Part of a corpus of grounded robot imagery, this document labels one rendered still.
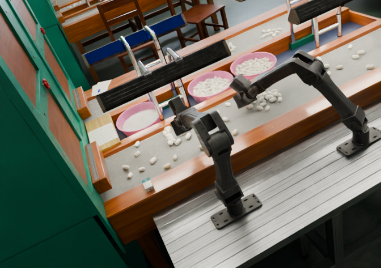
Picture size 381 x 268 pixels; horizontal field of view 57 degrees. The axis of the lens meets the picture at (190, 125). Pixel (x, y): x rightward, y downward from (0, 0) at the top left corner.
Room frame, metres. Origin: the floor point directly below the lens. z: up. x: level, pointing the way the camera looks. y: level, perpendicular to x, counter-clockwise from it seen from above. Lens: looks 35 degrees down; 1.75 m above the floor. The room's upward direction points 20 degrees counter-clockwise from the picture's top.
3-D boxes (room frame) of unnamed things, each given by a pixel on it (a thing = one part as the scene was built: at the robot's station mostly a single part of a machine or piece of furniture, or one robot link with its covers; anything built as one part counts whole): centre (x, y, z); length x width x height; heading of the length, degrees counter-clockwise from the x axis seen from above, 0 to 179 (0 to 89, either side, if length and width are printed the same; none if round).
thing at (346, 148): (1.02, -0.64, 0.71); 0.20 x 0.07 x 0.08; 102
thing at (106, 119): (1.62, 0.46, 0.77); 0.33 x 0.15 x 0.01; 10
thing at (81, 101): (1.94, 0.57, 0.83); 0.30 x 0.06 x 0.07; 10
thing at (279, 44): (1.92, -0.32, 0.71); 1.81 x 0.05 x 0.11; 100
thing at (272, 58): (1.78, -0.46, 0.72); 0.27 x 0.27 x 0.10
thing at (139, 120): (1.65, 0.25, 0.71); 0.22 x 0.22 x 0.06
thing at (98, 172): (1.27, 0.45, 0.83); 0.30 x 0.06 x 0.07; 10
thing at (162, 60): (1.88, 0.11, 0.90); 0.20 x 0.19 x 0.45; 100
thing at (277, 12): (2.30, -0.25, 0.67); 1.81 x 0.12 x 0.19; 100
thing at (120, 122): (1.65, 0.25, 0.72); 0.27 x 0.27 x 0.10
